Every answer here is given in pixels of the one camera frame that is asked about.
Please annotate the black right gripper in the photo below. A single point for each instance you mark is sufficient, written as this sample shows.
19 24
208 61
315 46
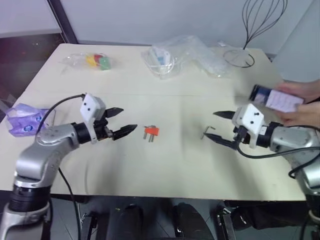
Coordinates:
242 135

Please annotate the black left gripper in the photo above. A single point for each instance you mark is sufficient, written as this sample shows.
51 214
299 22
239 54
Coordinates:
102 130

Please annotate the dark bottle with label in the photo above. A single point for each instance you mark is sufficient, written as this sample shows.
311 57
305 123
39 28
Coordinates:
275 98

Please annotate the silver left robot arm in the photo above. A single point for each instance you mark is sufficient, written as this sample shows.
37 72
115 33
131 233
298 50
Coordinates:
50 145

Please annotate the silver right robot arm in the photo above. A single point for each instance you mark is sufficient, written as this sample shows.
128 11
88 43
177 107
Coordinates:
292 140

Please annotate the bent metal wire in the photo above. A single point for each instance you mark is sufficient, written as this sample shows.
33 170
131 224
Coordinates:
205 130

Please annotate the red electronic component with pins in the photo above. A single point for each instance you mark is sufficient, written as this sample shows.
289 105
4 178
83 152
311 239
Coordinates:
152 131

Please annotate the person's bare right hand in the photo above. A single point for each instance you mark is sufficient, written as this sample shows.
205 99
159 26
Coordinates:
305 113

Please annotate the person's bare left hand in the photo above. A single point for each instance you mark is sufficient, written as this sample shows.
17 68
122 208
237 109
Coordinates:
305 87

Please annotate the green block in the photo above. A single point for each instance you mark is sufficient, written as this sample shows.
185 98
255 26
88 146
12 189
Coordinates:
105 63

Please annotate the yellow block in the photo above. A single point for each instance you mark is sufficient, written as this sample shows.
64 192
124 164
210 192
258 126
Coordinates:
90 60

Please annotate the clear bag of coloured blocks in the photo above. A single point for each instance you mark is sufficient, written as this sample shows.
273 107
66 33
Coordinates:
87 61

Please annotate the red block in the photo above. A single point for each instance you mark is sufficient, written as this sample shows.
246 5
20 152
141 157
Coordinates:
98 56

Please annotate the clear plastic clamshell package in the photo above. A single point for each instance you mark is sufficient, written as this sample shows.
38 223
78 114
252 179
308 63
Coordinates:
160 62

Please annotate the clear bubble wrap bag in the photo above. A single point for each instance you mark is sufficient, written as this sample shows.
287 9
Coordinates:
200 53

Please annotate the white and blue box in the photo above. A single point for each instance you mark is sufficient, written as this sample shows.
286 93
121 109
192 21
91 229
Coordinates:
161 55

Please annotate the purple plastic bag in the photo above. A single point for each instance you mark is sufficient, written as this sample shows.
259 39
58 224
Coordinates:
22 120

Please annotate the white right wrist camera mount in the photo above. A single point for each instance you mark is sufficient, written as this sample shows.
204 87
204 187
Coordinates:
251 117

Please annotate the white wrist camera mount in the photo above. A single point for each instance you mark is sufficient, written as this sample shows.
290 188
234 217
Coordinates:
90 106
251 117

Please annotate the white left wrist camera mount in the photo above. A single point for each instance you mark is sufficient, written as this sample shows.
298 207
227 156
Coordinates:
90 106

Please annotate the black metal frame bracket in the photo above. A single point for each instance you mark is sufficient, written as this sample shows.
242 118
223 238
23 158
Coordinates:
226 222
88 225

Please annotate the dark window frame post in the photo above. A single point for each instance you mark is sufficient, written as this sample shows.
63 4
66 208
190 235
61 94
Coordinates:
66 22

